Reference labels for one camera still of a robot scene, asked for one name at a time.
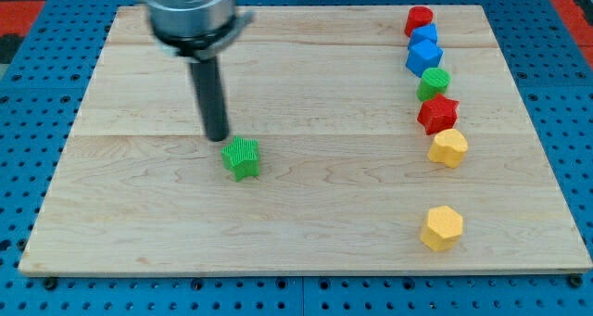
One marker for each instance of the red star block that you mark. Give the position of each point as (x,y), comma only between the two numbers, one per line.
(438,114)

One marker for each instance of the yellow hexagon block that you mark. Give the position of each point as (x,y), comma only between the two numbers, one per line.
(442,228)

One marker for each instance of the green cylinder block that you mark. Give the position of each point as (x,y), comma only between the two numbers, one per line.
(433,81)

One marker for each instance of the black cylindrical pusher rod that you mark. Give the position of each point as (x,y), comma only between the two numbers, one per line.
(210,98)

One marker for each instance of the light wooden board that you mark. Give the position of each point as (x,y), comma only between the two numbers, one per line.
(345,182)

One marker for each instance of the small blue pentagon block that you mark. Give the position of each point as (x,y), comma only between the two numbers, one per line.
(423,33)

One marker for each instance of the yellow heart block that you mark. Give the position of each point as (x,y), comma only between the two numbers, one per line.
(449,147)

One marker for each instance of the blue cube block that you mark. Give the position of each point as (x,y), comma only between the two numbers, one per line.
(422,56)

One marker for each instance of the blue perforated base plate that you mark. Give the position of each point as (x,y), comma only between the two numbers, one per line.
(43,88)

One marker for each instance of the green star block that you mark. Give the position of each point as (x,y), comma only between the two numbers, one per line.
(241,157)

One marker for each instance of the red cylinder block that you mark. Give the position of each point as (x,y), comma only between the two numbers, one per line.
(418,16)

